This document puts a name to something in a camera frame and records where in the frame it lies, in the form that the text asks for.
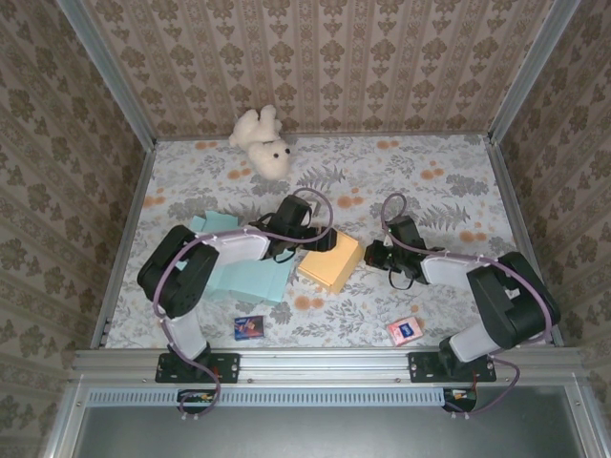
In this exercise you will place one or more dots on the orange paper box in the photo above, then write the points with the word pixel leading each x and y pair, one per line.
pixel 329 267

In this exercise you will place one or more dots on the light blue paper box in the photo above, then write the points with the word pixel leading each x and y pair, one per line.
pixel 253 284

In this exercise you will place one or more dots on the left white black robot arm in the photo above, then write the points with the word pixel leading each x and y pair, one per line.
pixel 234 248

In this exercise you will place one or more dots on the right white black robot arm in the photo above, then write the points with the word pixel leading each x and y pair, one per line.
pixel 453 269

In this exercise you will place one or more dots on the white plush bear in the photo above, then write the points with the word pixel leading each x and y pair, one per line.
pixel 265 152

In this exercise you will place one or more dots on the floral tablecloth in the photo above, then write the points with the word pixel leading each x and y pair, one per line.
pixel 334 152

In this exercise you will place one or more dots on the pink tissue pack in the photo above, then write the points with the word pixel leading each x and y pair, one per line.
pixel 405 331

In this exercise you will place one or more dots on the dark blue card pack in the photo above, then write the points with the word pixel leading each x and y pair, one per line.
pixel 249 328

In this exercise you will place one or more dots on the grey metal sheet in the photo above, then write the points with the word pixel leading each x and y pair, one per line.
pixel 334 429

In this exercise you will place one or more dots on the aluminium table side rail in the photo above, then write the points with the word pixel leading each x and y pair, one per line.
pixel 515 214
pixel 131 229

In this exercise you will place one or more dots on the aluminium frame cross rail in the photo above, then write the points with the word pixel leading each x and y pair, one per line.
pixel 324 362

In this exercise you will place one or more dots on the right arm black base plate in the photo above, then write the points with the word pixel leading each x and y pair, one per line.
pixel 420 367

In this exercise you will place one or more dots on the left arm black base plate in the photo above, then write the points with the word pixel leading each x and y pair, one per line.
pixel 229 367

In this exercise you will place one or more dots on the aluminium frame post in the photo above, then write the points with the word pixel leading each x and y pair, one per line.
pixel 107 71
pixel 532 71

